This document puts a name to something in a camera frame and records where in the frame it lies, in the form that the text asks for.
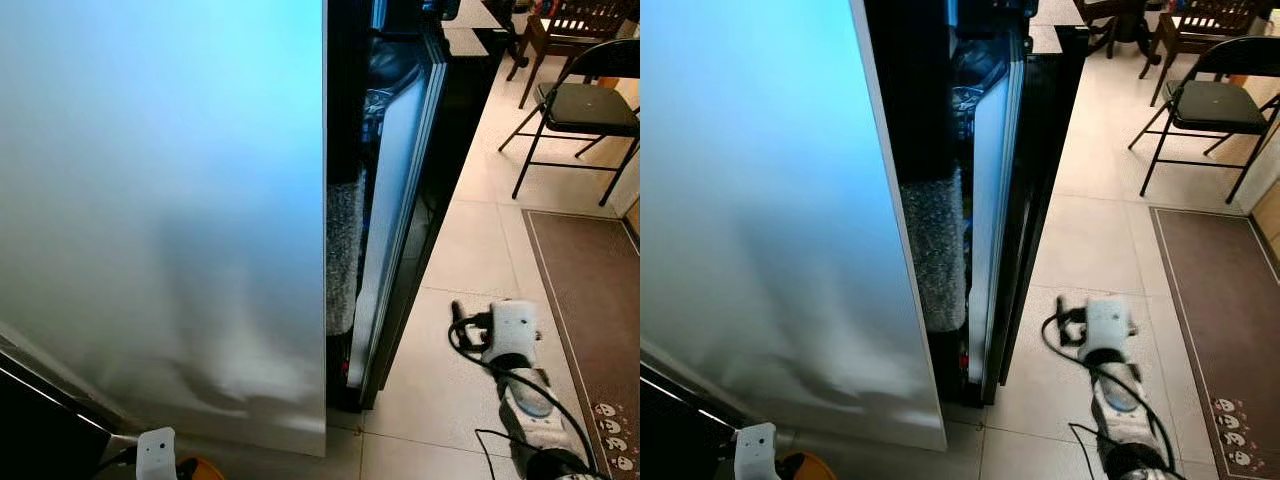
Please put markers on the black folding chair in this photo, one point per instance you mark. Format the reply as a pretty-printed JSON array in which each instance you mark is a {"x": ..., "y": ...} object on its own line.
[
  {"x": 585, "y": 105},
  {"x": 1215, "y": 103}
]

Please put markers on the silver fridge door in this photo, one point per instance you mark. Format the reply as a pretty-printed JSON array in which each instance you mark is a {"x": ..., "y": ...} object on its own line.
[
  {"x": 760, "y": 200},
  {"x": 160, "y": 200}
]

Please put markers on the brown wooden chair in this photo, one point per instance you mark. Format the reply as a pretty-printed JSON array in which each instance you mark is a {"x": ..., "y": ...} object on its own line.
[
  {"x": 575, "y": 20},
  {"x": 1205, "y": 18}
]

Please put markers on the dark wooden pedestal table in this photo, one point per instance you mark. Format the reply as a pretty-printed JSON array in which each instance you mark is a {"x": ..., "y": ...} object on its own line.
[
  {"x": 515, "y": 30},
  {"x": 1120, "y": 20}
]

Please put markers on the black fridge drawer front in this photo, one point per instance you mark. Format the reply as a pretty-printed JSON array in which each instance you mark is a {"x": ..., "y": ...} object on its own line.
[
  {"x": 675, "y": 435},
  {"x": 40, "y": 430}
]

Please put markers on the brown printed floor mat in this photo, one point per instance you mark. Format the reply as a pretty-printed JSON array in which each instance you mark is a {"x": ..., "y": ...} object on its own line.
[
  {"x": 1225, "y": 300},
  {"x": 590, "y": 300}
]

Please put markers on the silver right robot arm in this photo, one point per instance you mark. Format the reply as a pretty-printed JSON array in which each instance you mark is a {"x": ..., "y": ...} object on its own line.
[
  {"x": 1125, "y": 410},
  {"x": 535, "y": 410}
]

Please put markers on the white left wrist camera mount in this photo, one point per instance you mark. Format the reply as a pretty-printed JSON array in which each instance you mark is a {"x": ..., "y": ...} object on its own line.
[
  {"x": 755, "y": 452},
  {"x": 156, "y": 455}
]

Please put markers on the grey frosted bag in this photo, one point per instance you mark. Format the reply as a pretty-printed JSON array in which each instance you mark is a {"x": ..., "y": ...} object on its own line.
[
  {"x": 935, "y": 250},
  {"x": 345, "y": 255}
]

